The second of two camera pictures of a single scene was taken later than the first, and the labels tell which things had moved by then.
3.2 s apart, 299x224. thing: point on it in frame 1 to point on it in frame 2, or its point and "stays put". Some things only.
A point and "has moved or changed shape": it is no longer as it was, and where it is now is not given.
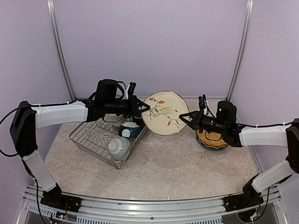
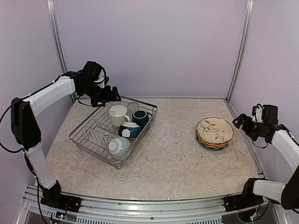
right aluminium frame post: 249,5 stays put
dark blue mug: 138,121 stays put
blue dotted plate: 213,149 stays put
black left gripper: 133,109 to 107,97
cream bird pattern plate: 163,116 has moved or changed shape
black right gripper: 197,118 to 245,127
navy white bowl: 130,129 stays put
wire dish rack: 112,140 stays put
